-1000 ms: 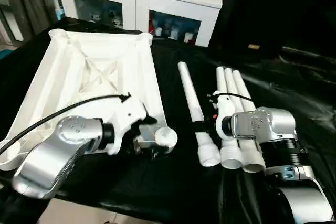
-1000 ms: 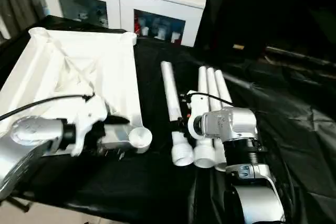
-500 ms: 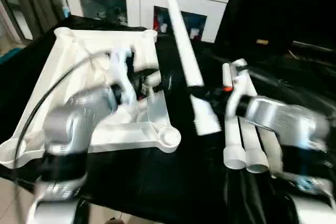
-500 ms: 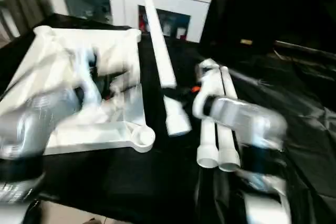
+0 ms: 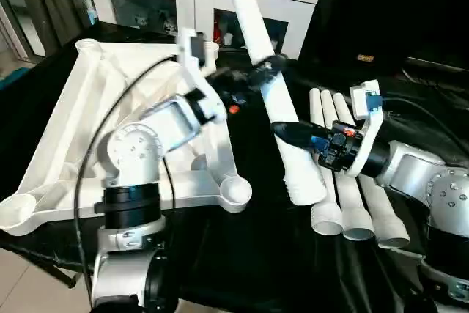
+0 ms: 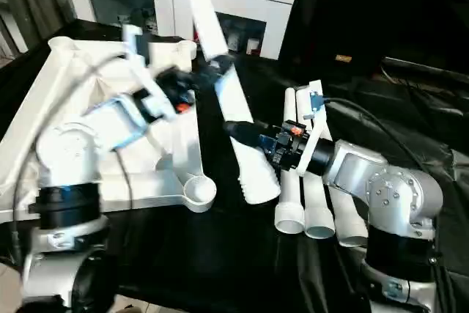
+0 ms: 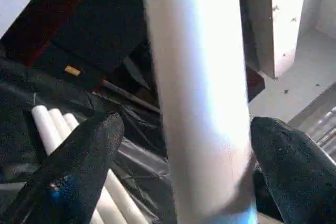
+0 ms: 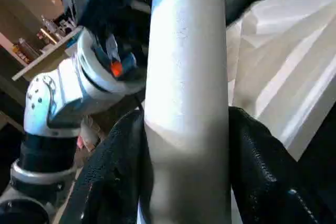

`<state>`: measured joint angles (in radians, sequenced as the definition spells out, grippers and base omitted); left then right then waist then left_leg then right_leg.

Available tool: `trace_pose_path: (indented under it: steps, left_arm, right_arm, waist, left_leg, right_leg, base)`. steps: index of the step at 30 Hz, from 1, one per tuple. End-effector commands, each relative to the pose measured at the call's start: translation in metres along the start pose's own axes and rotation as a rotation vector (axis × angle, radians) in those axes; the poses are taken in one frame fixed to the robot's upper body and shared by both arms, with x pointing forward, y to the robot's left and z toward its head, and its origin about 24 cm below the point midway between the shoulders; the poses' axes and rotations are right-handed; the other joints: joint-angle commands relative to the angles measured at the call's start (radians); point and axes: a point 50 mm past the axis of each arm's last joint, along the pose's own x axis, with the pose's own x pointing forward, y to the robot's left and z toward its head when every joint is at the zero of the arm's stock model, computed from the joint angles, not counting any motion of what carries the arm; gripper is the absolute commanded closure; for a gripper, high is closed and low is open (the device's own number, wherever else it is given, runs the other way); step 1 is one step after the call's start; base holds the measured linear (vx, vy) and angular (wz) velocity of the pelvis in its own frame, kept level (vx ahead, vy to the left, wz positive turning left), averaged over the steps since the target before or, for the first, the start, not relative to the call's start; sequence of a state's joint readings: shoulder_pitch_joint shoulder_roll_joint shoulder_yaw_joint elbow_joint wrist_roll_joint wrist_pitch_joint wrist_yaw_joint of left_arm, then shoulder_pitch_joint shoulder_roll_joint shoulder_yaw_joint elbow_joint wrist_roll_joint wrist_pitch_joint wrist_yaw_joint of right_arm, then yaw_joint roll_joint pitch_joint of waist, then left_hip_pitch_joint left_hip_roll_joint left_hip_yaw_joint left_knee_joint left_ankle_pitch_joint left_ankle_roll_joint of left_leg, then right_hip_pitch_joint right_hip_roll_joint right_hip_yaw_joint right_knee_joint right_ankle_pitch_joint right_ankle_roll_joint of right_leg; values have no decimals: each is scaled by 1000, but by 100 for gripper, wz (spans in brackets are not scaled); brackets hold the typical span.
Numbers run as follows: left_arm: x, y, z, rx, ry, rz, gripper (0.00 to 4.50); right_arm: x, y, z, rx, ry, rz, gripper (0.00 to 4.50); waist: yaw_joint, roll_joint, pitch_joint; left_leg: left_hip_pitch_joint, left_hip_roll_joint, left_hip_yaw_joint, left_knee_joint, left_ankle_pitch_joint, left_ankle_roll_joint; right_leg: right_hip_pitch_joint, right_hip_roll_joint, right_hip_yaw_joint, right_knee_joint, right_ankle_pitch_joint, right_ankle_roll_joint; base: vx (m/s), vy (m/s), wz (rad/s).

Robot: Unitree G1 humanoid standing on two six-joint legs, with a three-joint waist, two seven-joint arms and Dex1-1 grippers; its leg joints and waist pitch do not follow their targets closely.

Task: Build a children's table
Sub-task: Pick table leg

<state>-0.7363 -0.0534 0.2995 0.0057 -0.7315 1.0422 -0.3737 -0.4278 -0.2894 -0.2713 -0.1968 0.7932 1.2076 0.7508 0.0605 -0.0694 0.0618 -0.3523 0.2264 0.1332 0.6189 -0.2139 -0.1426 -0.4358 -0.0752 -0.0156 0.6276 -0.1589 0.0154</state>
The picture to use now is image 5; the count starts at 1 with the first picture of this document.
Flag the black cabinet with gold label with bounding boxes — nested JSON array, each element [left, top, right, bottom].
[[296, 0, 469, 76]]

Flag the teal blue box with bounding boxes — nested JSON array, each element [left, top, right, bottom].
[[0, 66, 32, 91]]

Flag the black work mat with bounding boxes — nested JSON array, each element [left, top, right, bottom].
[[0, 21, 469, 313]]

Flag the white plastic table leg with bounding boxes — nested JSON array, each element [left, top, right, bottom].
[[221, 0, 329, 206], [309, 87, 344, 236], [331, 92, 411, 250], [320, 89, 376, 241]]

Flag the white plastic table top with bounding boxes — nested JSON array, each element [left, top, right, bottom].
[[0, 37, 254, 237]]

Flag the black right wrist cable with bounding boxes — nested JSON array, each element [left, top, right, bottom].
[[379, 95, 469, 155]]

